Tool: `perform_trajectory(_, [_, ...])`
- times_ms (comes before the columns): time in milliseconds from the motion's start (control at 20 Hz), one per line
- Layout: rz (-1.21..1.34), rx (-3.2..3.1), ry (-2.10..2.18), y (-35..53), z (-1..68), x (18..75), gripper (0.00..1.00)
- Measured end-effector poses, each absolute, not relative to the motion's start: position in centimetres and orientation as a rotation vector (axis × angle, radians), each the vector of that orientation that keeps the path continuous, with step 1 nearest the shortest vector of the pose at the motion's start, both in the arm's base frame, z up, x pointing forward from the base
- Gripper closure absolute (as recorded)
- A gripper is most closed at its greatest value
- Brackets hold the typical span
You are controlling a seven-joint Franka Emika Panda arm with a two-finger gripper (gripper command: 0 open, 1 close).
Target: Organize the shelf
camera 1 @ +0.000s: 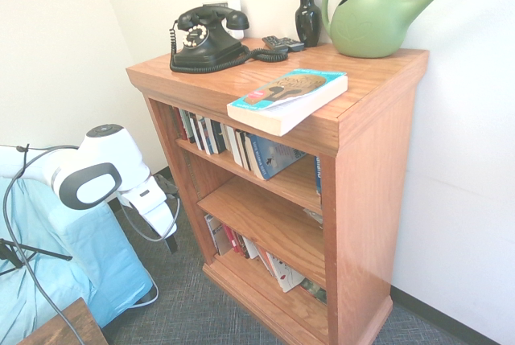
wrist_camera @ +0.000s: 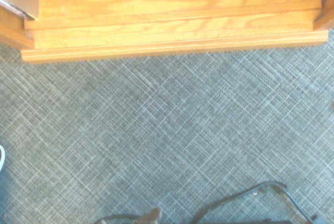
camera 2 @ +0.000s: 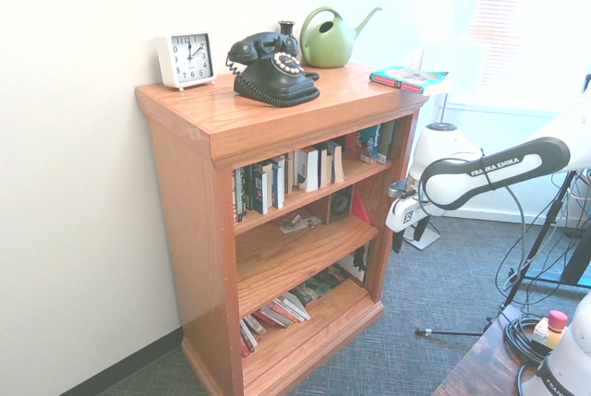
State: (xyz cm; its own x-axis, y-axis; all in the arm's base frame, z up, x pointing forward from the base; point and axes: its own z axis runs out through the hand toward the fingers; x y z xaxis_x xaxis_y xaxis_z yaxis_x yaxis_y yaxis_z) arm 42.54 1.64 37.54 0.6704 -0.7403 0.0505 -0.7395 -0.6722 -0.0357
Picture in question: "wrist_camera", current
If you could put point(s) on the wooden bookshelf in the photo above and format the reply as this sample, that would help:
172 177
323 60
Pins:
167 7

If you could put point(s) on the brown wooden piece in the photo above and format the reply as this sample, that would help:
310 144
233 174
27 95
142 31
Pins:
151 214

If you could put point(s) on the white curved base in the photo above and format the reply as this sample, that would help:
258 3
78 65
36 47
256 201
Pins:
1 158

